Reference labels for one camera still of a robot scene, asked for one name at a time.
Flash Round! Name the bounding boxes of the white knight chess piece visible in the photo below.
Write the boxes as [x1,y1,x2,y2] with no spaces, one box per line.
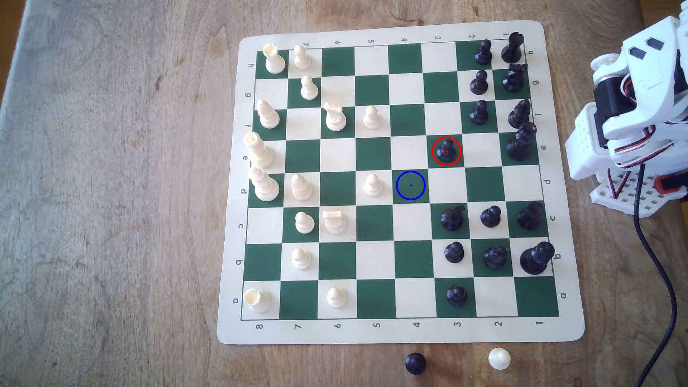
[322,210,348,235]
[323,102,348,132]

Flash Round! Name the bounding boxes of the green and white chess mat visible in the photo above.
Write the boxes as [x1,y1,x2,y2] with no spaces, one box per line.
[216,20,587,345]

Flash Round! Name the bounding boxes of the white king chess piece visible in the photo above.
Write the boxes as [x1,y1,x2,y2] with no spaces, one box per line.
[248,166,281,203]

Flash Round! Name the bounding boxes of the white queen chess piece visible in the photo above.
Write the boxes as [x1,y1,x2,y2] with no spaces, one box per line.
[243,132,275,169]

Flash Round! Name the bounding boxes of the white bishop chess piece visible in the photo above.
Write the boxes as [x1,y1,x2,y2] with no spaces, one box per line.
[256,99,281,130]

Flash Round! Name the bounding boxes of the black knight chess piece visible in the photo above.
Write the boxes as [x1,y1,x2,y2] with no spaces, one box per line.
[502,63,529,92]
[440,204,467,232]

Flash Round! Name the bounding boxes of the white rook chess piece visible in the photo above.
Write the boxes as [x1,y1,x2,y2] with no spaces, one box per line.
[243,288,272,314]
[262,43,287,75]

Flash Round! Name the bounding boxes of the black king chess piece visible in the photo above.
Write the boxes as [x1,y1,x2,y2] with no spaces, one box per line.
[505,121,538,162]

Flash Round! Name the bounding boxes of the black bishop chess piece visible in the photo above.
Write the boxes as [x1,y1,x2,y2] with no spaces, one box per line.
[516,201,545,231]
[507,99,533,130]

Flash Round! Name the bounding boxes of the black queen chess piece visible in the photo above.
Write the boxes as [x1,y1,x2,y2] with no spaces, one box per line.
[519,241,556,276]

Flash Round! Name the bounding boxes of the black rook chess piece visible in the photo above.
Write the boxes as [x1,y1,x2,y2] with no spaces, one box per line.
[500,32,525,64]

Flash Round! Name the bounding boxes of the white pawn beside king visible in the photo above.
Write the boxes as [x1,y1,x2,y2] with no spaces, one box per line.
[290,173,314,201]

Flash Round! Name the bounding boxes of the red table clamp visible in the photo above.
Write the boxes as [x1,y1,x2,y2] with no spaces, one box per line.
[653,173,688,195]

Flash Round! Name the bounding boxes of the black power cable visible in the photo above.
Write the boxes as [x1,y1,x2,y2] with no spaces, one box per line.
[632,163,679,387]

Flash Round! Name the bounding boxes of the red white black servo wires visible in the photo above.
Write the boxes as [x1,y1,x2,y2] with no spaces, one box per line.
[607,74,679,197]

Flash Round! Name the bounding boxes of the white perforated base plate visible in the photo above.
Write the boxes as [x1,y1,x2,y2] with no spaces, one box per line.
[590,171,688,218]

